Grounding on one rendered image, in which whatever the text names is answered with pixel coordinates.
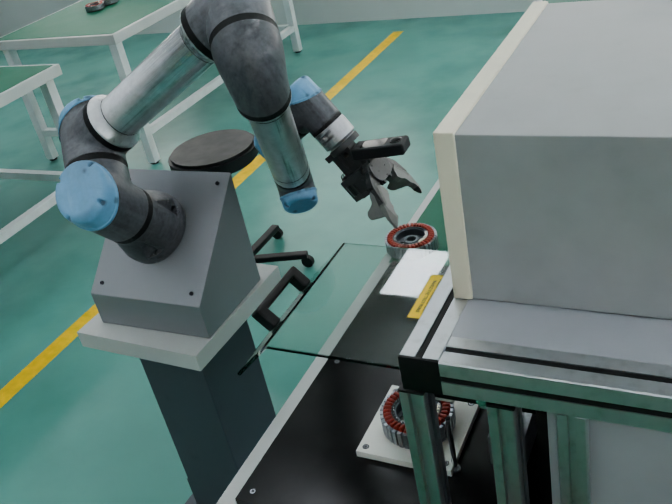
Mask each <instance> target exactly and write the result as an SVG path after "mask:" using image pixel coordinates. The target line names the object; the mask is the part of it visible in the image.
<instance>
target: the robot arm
mask: <svg viewBox="0 0 672 504"><path fill-rule="evenodd" d="M213 64H215V65H216V67H217V70H218V72H219V74H220V76H221V78H222V80H223V82H224V83H225V85H226V87H227V89H228V91H229V93H230V95H231V97H232V99H233V101H234V103H235V105H236V107H237V109H238V111H239V113H240V114H241V115H242V116H243V117H244V118H245V119H247V120H249V122H250V124H251V127H252V129H253V131H254V134H255V136H254V145H255V148H256V149H257V150H258V151H259V154H260V155H261V156H262V157H263V158H265V160H266V162H267V164H268V167H269V169H270V172H271V174H272V176H273V179H274V181H275V184H276V186H277V189H278V192H279V196H280V198H279V199H280V200H281V202H282V205H283V208H284V210H285V211H286V212H288V213H292V214H298V213H303V212H306V211H309V210H311V209H312V208H313V207H315V205H316V204H317V202H318V196H317V192H316V190H317V188H316V187H315V184H314V181H313V178H312V174H311V171H310V167H309V164H308V160H307V157H306V154H305V150H304V147H303V144H302V138H304V137H305V136H306V135H307V134H308V133H309V132H310V134H311V135H312V136H313V137H314V138H315V139H316V140H317V141H318V142H319V143H320V144H321V145H322V147H323V148H324V149H325V150H326V151H327V152H329V151H331V152H330V155H329V156H327V157H326V158H325V160H326V161H327V162H328V163H329V164H330V163H331V162H332V161H333V162H334V163H335V164H336V165H337V166H338V167H339V169H340V170H341V171H342V172H343V174H345V176H344V175H343V174H342V175H343V178H342V175H341V179H342V182H341V185H342V187H343V188H344V189H345V190H346V191H347V192H348V193H349V194H350V196H351V197H352V198H353V199H354V200H355V201H356V202H358V201H360V200H361V199H364V198H366V197H367V196H368V195H370V199H371V202H372V205H371V207H370V209H369V211H368V217H369V219H371V220H376V219H379V218H383V217H386V219H387V220H388V221H389V223H390V224H391V225H392V226H393V227H394V228H397V227H398V215H397V214H396V212H395V210H394V206H393V205H392V203H391V202H390V199H389V193H388V190H387V189H386V188H384V187H383V186H381V185H384V184H385V183H387V181H388V182H389V184H388V186H387V188H388V189H389V190H397V189H400V188H403V187H405V186H409V187H410V188H412V189H413V190H414V191H416V192H418V193H422V190H421V188H420V186H419V185H418V183H417V182H416V181H415V180H414V178H413V177H412V176H411V175H410V174H409V173H408V172H407V170H405V169H404V168H403V167H402V166H401V165H400V164H399V163H397V162H396V161H395V160H393V159H391V158H389V157H390V156H399V155H404V154H405V152H406V151H407V149H408V148H409V146H410V140H409V137H408V136H407V135H403V136H396V137H388V138H380V139H373V140H365V141H358V142H357V144H356V143H355V142H354V140H355V139H356V138H357V137H358V136H359V134H358V133H357V131H356V130H354V131H353V129H354V126H353V125H352V124H351V123H350V122H349V121H348V119H347V118H346V117H345V116H344V115H343V114H341V112H340V111H339V110H338V109H337V107H336V106H335V105H334V104H333V103H332V102H331V101H330V99H329V98H328V97H327V96H326V95H325V94H324V93H323V91H322V89H321V88H320V87H318V86H317V85H316V84H315V83H314V82H313V81H312V80H311V79H310V78H309V77H308V76H301V77H300V78H299V79H297V80H296V81H295V82H294V83H293V84H292V85H291V86H289V81H288V76H287V70H286V61H285V53H284V47H283V42H282V38H281V34H280V32H279V28H278V25H277V22H276V18H275V15H274V11H273V8H272V5H271V1H270V0H191V1H190V2H189V3H188V4H187V5H186V6H185V7H184V8H183V9H182V11H181V12H180V25H179V26H178V27H177V28H176V29H175V30H174V31H173V32H172V33H171V34H170V35H169V36H168V37H167V38H166V39H165V40H164V41H163V42H162V43H161V44H160V45H159V46H158V47H157V48H156V49H155V50H154V51H152V52H151V53H150V54H149V55H148V56H147V57H146V58H145V59H144V60H143V61H142V62H141V63H140V64H139V65H138V66H137V67H136V68H135V69H134V70H133V71H132V72H131V73H130V74H129V75H128V76H127V77H126V78H125V79H123V80H122V81H121V82H120V83H119V84H118V85H117V86H116V87H115V88H114V89H113V90H112V91H111V92H110V93H109V94H108V95H87V96H84V98H83V99H80V98H77V99H74V100H73V101H71V102H70V103H68V104H67V105H66V106H65V107H64V108H63V110H62V111H61V113H60V116H59V122H58V123H59V127H58V136H59V140H60V142H61V148H62V155H63V162H64V169H65V170H64V171H63V172H62V173H61V175H60V177H59V179H60V180H61V181H60V183H57V185H56V191H55V197H56V203H57V206H58V209H59V211H60V212H61V214H62V215H63V216H64V217H65V218H66V219H67V220H68V221H70V222H72V223H73V224H75V225H76V226H78V227H79V228H81V229H84V230H87V231H91V232H93V233H96V234H98V235H100V236H102V237H105V238H107V239H109V240H112V241H114V242H116V243H117V244H118V245H119V247H120V248H121V249H122V250H123V251H124V252H125V254H126V255H128V256H129V257H130V258H132V259H133V260H136V261H138V262H141V263H144V264H154V263H158V262H160V261H162V260H164V259H166V258H167V257H168V256H170V255H171V254H172V253H173V252H174V251H175V250H176V248H177V247H178V245H179V244H180V242H181V240H182V238H183V235H184V232H185V227H186V216H185V211H184V208H183V206H182V204H181V203H180V202H179V201H178V200H177V199H176V198H175V197H173V196H171V195H170V194H168V193H166V192H163V191H156V190H143V189H141V188H139V187H137V186H136V185H134V184H132V182H131V180H130V174H129V169H128V164H127V159H126V154H127V152H128V151H129V150H130V149H132V148H133V147H134V146H135V145H136V144H137V143H138V142H139V139H140V135H141V132H140V130H141V129H142V128H143V127H144V126H145V125H146V124H147V123H148V122H150V121H151V120H152V119H153V118H154V117H155V116H156V115H157V114H159V113H160V112H161V111H162V110H163V109H164V108H165V107H166V106H167V105H169V104H170V103H171V102H172V101H173V100H174V99H175V98H176V97H178V96H179V95H180V94H181V93H182V92H183V91H184V90H185V89H187V88H188V87H189V86H190V85H191V84H192V83H193V82H194V81H196V80H197V79H198V78H199V77H200V76H201V75H202V74H203V73H205V72H206V71H207V70H208V69H209V68H210V67H211V66H212V65H213ZM386 180H387V181H386ZM353 195H354V196H355V197H354V196H353Z"/></svg>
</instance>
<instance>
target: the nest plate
mask: <svg viewBox="0 0 672 504"><path fill-rule="evenodd" d="M398 388H399V386H395V385H392V386H391V388H390V390H389V391H388V393H387V395H386V397H385V398H387V396H388V395H389V394H390V395H391V393H392V392H393V391H396V390H397V389H398ZM453 404H454V410H455V417H456V424H455V428H454V430H453V438H454V445H455V452H456V458H457V463H458V461H459V458H460V456H461V453H462V451H463V449H464V446H465V444H466V441H467V439H468V436H469V434H470V432H471V429H472V427H473V424H474V422H475V419H476V417H477V415H478V412H479V410H480V408H479V405H478V404H473V403H467V402H461V401H456V400H455V402H454V403H453ZM442 446H443V452H444V458H445V464H446V471H447V476H451V477H452V475H453V470H454V466H453V465H452V463H451V457H450V450H449V444H448V438H446V440H444V441H443V442H442ZM356 454H357V456H358V457H363V458H367V459H372V460H377V461H381V462H386V463H391V464H395V465H400V466H404V467H409V468H413V464H412V459H411V454H410V449H405V447H404V448H401V447H399V445H398V446H396V445H395V444H394V443H391V442H390V440H388V439H387V438H386V436H385V434H384V432H383V428H382V423H381V419H380V408H379V410H378V411H377V413H376V415H375V417H374V419H373V421H372V422H371V424H370V426H369V428H368V430H367V431H366V433H365V435H364V437H363V439H362V441H361V442H360V444H359V446H358V448H357V450H356Z"/></svg>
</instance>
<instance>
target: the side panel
mask: <svg viewBox="0 0 672 504"><path fill-rule="evenodd" d="M556 430H557V448H558V467H559V485H560V504H672V433H669V432H663V431H657V430H651V429H645V428H639V427H633V426H627V425H621V424H615V423H609V422H603V421H597V420H592V419H586V418H580V417H574V416H568V415H562V414H556Z"/></svg>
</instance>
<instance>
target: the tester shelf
mask: <svg viewBox="0 0 672 504"><path fill-rule="evenodd" d="M398 362H399V368H400V373H401V378H402V384H403V388H404V389H409V390H415V391H421V392H426V393H432V394H438V395H449V396H455V397H461V398H467V399H473V400H479V401H484V402H490V403H496V404H502V405H508V406H514V407H520V408H526V409H532V410H538V411H544V412H550V413H556V414H562V415H568V416H574V417H580V418H586V419H592V420H597V421H603V422H609V423H615V424H621V425H627V426H633V427H639V428H645V429H651V430H657V431H663V432H669V433H672V320H670V319H661V318H652V317H642V316H633V315H624V314H615V313H606V312H596V311H587V310H578V309H569V308H559V307H550V306H541V305H532V304H522V303H513V302H504V301H495V300H485V299H476V298H473V299H461V298H458V299H457V298H454V292H453V284H452V276H451V269H450V265H449V267H448V269H447V271H446V272H445V274H444V276H443V278H442V280H441V281H440V283H439V285H438V287H437V288H436V290H435V292H434V294H433V296H432V297H431V299H430V301H429V303H428V304H427V306H426V308H425V310H424V311H423V313H422V315H421V317H420V319H419V320H418V322H417V324H416V326H415V327H414V329H413V331H412V333H411V335H410V336H409V338H408V340H407V342H406V343H405V345H404V347H403V349H402V350H401V352H400V354H399V355H398Z"/></svg>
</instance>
